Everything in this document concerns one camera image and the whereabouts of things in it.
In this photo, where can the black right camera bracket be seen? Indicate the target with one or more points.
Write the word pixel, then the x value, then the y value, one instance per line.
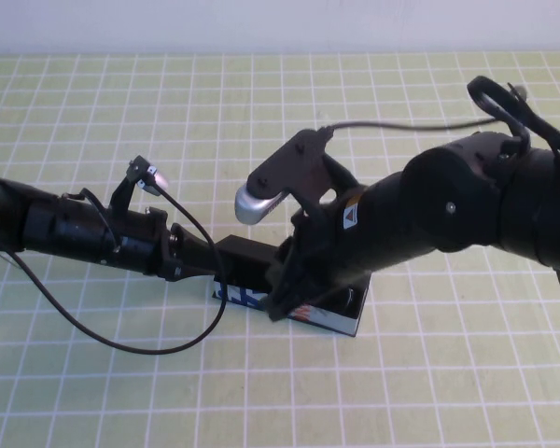
pixel 289 163

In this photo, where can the black camera bracket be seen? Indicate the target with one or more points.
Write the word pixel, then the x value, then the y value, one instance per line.
pixel 289 163
pixel 123 191

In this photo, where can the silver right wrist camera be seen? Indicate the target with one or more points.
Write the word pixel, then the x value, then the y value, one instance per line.
pixel 256 207

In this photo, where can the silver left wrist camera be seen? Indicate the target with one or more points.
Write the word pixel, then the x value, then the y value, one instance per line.
pixel 158 182

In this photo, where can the green checked tablecloth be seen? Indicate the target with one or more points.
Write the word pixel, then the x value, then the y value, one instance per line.
pixel 121 396

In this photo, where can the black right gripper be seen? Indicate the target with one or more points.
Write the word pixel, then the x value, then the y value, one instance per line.
pixel 336 242

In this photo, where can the black left camera bracket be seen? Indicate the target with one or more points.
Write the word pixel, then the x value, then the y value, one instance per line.
pixel 123 191

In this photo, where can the black printed glasses case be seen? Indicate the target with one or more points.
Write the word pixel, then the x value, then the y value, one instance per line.
pixel 242 261

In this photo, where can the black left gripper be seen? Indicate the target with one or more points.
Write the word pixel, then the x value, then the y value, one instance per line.
pixel 144 242

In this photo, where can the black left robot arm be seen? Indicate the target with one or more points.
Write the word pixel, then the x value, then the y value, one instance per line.
pixel 28 219

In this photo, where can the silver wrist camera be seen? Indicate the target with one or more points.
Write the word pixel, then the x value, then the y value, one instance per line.
pixel 256 207
pixel 158 182

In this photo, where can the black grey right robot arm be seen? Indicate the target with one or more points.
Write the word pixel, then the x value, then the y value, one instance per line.
pixel 448 196

